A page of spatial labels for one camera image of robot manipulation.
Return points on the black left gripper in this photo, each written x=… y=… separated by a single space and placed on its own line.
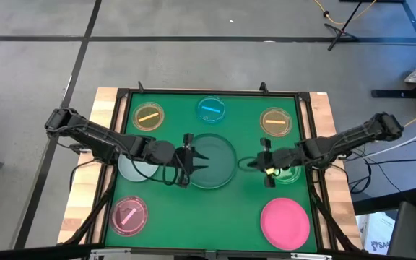
x=185 y=161

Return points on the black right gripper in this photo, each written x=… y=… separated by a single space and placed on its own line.
x=271 y=160

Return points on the transparent orange plastic plate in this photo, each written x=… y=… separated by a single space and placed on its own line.
x=276 y=130
x=141 y=122

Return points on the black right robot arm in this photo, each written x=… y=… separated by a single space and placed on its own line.
x=349 y=139

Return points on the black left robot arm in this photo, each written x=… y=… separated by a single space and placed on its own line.
x=96 y=135

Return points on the large green plastic plate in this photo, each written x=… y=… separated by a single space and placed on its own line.
x=219 y=162

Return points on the small green plastic plate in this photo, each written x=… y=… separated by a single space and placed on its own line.
x=293 y=175

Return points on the transparent blue plastic plate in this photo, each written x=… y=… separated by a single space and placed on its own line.
x=211 y=117

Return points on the green table mat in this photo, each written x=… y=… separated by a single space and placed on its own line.
x=193 y=216

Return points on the pale blue plastic plate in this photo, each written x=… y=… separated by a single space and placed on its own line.
x=135 y=172

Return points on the pink plastic plate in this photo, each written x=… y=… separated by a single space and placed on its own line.
x=285 y=224

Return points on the black rig strut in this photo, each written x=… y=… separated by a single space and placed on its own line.
x=92 y=216
x=332 y=224

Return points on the transparent red plastic plate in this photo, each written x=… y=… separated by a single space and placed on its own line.
x=120 y=224

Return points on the white printed cardboard box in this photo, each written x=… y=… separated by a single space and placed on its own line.
x=377 y=231

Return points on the black tripod stand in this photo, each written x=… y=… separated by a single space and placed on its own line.
x=339 y=31

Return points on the black desk foot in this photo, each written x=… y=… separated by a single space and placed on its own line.
x=403 y=94

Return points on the black computer case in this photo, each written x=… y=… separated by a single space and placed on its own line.
x=410 y=231

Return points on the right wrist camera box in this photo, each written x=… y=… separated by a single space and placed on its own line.
x=265 y=143

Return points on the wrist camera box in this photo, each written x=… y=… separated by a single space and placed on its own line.
x=265 y=143
x=188 y=140

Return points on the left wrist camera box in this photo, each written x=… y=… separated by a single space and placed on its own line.
x=188 y=140

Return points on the black mat border frame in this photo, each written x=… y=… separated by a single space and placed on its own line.
x=193 y=91

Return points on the black frame clamp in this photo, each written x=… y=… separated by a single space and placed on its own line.
x=141 y=87
x=264 y=87

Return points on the silver metal bracket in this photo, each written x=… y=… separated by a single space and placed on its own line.
x=311 y=256
x=105 y=254

